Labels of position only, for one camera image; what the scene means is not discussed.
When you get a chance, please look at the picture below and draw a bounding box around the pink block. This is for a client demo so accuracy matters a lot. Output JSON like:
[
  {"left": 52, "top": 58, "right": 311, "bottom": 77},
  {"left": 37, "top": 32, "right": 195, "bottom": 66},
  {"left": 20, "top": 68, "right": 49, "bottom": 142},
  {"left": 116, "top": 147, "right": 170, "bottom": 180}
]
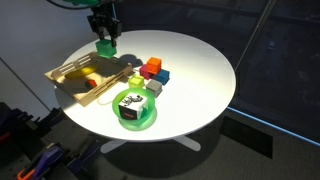
[{"left": 139, "top": 64, "right": 152, "bottom": 80}]

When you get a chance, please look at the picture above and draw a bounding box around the white round table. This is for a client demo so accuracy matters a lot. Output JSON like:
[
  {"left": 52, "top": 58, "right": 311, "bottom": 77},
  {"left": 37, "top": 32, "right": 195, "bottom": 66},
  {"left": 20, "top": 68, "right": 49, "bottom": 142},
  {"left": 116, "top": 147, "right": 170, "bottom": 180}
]
[{"left": 55, "top": 30, "right": 236, "bottom": 153}]

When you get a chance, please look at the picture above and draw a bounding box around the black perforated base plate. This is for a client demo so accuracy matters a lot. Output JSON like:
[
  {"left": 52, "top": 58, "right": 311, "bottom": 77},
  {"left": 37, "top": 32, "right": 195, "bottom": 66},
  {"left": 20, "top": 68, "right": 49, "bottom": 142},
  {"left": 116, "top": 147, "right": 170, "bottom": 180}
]
[{"left": 0, "top": 102, "right": 100, "bottom": 180}]

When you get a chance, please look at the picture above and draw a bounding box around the green plastic bowl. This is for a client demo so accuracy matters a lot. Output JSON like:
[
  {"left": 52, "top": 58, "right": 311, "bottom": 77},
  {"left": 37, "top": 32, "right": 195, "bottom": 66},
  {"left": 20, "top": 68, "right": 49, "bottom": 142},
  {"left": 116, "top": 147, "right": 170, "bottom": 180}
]
[{"left": 112, "top": 88, "right": 157, "bottom": 131}]

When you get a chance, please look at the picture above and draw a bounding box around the yellow-green block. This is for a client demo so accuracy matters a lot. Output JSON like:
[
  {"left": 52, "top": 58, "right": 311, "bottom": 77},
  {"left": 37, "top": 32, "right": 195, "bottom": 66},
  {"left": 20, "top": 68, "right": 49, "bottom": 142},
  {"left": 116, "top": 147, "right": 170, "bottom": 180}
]
[{"left": 128, "top": 75, "right": 144, "bottom": 88}]

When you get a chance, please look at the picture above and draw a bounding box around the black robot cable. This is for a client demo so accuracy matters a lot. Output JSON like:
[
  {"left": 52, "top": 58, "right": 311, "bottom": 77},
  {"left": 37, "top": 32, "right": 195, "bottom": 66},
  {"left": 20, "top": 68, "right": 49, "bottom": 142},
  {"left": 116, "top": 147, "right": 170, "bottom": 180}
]
[{"left": 46, "top": 0, "right": 94, "bottom": 11}]

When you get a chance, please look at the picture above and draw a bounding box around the small red block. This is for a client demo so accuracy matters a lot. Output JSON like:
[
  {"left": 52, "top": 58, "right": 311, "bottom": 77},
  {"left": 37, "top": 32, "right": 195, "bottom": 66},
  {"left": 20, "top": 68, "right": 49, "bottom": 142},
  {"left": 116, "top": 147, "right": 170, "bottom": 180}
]
[{"left": 85, "top": 79, "right": 97, "bottom": 89}]

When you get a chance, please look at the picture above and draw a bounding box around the purple handled clamp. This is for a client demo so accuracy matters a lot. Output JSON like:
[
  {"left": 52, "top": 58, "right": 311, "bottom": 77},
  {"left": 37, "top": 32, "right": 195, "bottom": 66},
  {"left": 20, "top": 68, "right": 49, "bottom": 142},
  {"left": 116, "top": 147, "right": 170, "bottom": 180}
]
[{"left": 17, "top": 145, "right": 85, "bottom": 180}]

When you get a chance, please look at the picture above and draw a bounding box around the black clamp orange tip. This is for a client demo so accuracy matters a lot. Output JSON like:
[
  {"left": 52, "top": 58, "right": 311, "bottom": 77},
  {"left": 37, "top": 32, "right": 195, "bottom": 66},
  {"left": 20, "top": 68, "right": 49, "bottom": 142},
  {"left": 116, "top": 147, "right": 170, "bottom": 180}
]
[{"left": 0, "top": 109, "right": 33, "bottom": 144}]

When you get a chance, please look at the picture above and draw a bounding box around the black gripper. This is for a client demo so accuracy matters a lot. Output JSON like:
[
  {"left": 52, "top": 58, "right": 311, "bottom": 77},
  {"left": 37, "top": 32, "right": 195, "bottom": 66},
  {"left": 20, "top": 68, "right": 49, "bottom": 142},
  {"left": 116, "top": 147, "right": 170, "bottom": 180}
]
[{"left": 87, "top": 6, "right": 121, "bottom": 47}]

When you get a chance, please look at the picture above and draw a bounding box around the black and white cube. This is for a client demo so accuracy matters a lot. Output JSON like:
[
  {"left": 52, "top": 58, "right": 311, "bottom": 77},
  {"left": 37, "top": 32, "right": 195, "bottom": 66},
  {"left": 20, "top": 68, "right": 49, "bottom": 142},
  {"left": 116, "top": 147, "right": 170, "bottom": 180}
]
[{"left": 118, "top": 93, "right": 147, "bottom": 120}]

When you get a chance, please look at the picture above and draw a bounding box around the blue block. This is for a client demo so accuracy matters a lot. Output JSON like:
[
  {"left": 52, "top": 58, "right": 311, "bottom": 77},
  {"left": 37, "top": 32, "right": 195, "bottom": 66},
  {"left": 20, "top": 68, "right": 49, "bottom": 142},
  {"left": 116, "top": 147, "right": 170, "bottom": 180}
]
[{"left": 153, "top": 69, "right": 170, "bottom": 85}]

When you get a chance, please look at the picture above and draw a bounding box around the orange block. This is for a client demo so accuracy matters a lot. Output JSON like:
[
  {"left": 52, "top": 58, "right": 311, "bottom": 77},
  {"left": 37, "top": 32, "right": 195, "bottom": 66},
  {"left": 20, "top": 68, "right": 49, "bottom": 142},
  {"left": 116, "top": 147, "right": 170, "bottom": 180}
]
[{"left": 147, "top": 57, "right": 162, "bottom": 74}]

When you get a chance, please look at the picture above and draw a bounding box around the wooden slatted tray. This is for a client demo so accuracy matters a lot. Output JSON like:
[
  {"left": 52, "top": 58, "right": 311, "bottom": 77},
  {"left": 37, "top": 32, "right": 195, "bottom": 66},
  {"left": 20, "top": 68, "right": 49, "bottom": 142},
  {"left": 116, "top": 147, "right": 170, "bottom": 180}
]
[{"left": 45, "top": 52, "right": 133, "bottom": 106}]

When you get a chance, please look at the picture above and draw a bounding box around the yellow banana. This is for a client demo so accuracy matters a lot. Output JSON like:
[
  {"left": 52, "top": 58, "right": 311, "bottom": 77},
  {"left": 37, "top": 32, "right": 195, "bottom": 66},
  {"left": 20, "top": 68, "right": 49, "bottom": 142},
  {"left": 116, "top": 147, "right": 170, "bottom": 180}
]
[{"left": 65, "top": 66, "right": 97, "bottom": 79}]

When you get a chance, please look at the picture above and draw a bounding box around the green block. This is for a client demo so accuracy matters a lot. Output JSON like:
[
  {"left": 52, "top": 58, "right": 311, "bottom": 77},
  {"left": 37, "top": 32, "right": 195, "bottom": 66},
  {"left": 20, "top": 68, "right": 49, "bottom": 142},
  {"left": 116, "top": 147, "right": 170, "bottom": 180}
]
[{"left": 95, "top": 39, "right": 117, "bottom": 58}]

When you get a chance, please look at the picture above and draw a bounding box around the grey block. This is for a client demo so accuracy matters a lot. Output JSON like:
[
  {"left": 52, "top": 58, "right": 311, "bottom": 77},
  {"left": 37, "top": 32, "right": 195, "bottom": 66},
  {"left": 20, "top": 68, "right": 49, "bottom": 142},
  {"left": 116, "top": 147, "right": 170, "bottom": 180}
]
[{"left": 146, "top": 79, "right": 162, "bottom": 98}]

